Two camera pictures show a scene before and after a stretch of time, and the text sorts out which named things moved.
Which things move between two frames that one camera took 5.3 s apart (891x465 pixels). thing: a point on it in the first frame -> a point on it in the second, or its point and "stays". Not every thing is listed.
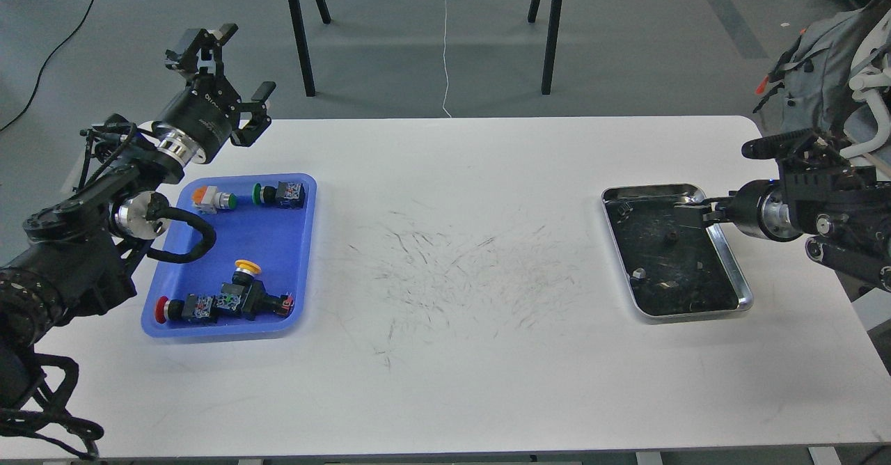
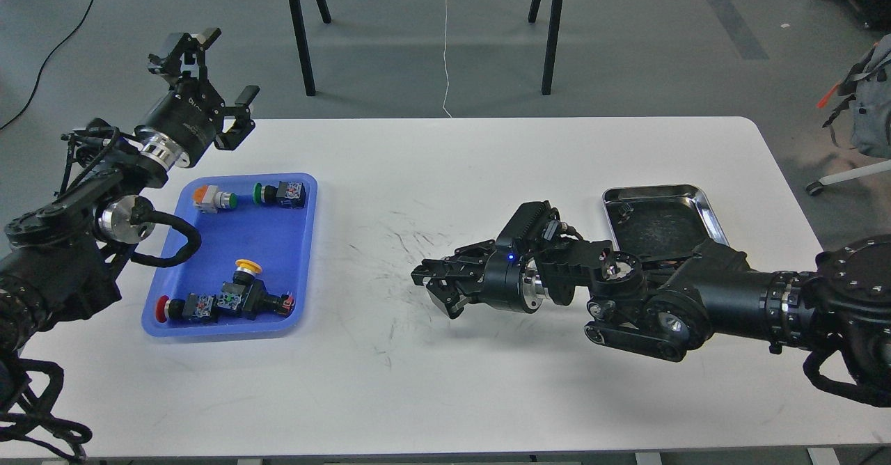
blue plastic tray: [257, 279] stays
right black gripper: [744, 207] -> [506, 285]
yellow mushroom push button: [241, 294] stays
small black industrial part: [625, 209] stays
